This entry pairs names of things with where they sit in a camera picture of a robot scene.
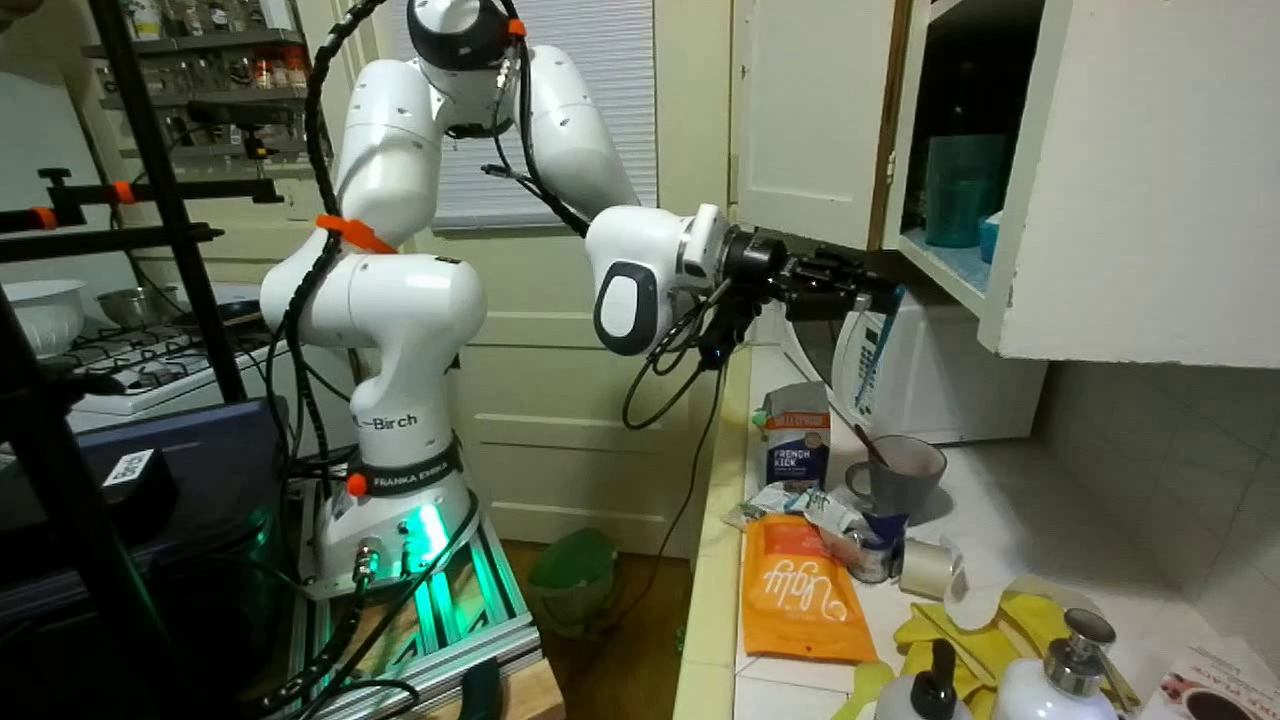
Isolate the yellow cloth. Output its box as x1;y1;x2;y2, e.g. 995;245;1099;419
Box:
894;591;1069;720

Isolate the white soap dispenser bottle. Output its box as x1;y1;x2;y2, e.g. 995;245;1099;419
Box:
991;610;1116;720

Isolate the open white cabinet door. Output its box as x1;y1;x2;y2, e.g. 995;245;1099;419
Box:
982;0;1280;369

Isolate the white roll of tape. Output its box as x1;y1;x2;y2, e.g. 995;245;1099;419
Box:
899;539;966;601

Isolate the white red printed package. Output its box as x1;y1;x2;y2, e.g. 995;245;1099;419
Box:
1136;650;1280;720

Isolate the white microwave oven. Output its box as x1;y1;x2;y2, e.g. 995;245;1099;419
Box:
830;292;1050;444

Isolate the black metal stand frame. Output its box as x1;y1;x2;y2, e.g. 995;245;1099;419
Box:
0;0;252;720

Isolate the orange snack bag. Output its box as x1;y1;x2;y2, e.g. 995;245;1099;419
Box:
740;516;875;666

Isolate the closed white cabinet door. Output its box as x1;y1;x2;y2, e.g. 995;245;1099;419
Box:
731;0;898;248

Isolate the green bucket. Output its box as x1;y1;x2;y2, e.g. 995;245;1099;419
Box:
530;528;617;638

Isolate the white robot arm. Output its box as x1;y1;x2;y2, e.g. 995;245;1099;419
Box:
262;0;887;601

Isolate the white blue carton box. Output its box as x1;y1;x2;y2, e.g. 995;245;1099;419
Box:
755;383;834;487

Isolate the black pump bottle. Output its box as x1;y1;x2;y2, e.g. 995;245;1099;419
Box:
873;639;971;720

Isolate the grey ceramic mug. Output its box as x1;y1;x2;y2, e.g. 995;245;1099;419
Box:
844;438;947;516

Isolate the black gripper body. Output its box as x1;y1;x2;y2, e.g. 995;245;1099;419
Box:
723;227;859;319

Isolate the teal container in cabinet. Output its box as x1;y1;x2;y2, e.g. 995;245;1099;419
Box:
924;136;1010;248

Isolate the small blue white container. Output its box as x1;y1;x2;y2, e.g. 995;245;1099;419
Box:
857;516;908;585

